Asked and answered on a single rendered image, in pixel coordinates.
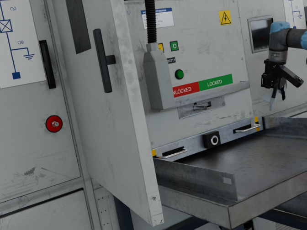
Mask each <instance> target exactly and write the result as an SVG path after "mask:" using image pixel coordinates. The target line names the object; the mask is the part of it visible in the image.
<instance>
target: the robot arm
mask: <svg viewBox="0 0 307 230"><path fill-rule="evenodd" d="M289 47H291V48H299V49H305V50H307V29H295V28H290V23H289V22H285V21H277V22H273V23H272V24H271V27H270V42H269V55H268V59H266V60H264V63H265V72H264V73H263V74H262V75H261V87H265V88H267V89H270V90H269V92H268V94H264V95H263V96H262V100H264V101H266V102H268V103H270V111H272V110H273V109H274V107H275V103H276V99H277V97H278V94H279V93H280V94H281V95H282V100H284V99H285V98H286V89H287V82H286V80H288V81H289V82H290V83H291V84H293V85H294V86H295V87H297V88H299V87H300V86H301V85H302V84H303V83H304V81H303V80H302V79H301V78H300V77H298V76H297V75H296V74H294V73H293V72H292V71H291V70H289V69H288V68H287V67H285V66H284V65H285V64H286V60H287V54H288V48H289Z"/></svg>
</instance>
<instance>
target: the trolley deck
mask: <svg viewBox="0 0 307 230"><path fill-rule="evenodd" d="M173 162H178V163H183V164H187V165H192V166H197V167H203V168H208V169H212V170H217V171H222V172H227V173H233V174H234V176H235V183H236V189H237V193H238V194H241V195H245V196H248V198H246V199H244V200H242V201H240V202H238V203H233V202H230V201H226V200H223V199H219V198H216V197H212V196H209V195H205V194H202V193H198V192H195V191H191V190H188V189H185V188H180V187H177V186H174V185H170V184H167V183H163V182H159V181H157V184H158V189H159V195H160V201H161V204H162V205H164V206H167V207H170V208H172V209H175V210H178V211H180V212H183V213H186V214H189V215H192V216H194V217H197V218H199V219H202V220H205V221H208V222H210V223H213V224H216V225H218V226H221V227H224V228H227V229H229V230H233V229H235V228H237V227H239V226H241V225H243V224H245V223H246V222H248V221H250V220H252V219H254V218H256V217H258V216H260V215H262V214H264V213H266V212H268V211H270V210H272V209H274V208H276V207H278V206H280V205H282V204H284V203H285V202H287V201H289V200H291V199H293V198H295V197H297V196H299V195H301V194H303V193H305V192H307V140H301V139H290V138H278V137H267V136H251V135H246V136H243V137H240V138H238V139H235V140H232V141H229V142H226V143H223V144H221V145H218V146H215V147H212V148H210V149H206V150H203V151H201V152H198V153H195V154H192V155H189V156H186V157H183V158H181V159H178V160H175V161H173Z"/></svg>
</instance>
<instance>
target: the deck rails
mask: <svg viewBox="0 0 307 230"><path fill-rule="evenodd" d="M262 122H263V130H261V131H258V132H255V133H252V134H249V135H251V136H267V137H278V138H290V139H301V140H307V118H299V117H266V116H262ZM153 163H154V168H155V173H156V178H157V181H159V182H163V183H167V184H170V185H174V186H177V187H180V188H185V189H188V190H191V191H195V192H198V193H202V194H205V195H209V196H212V197H216V198H219V199H223V200H226V201H230V202H233V203H238V202H240V201H242V200H244V199H246V198H248V196H245V195H241V194H238V193H237V189H236V183H235V176H234V174H233V173H228V172H222V171H217V170H212V169H208V168H203V167H197V166H192V165H187V164H183V163H178V162H172V161H167V160H162V159H157V158H153ZM223 178H229V179H231V183H232V184H230V183H225V182H224V179H223Z"/></svg>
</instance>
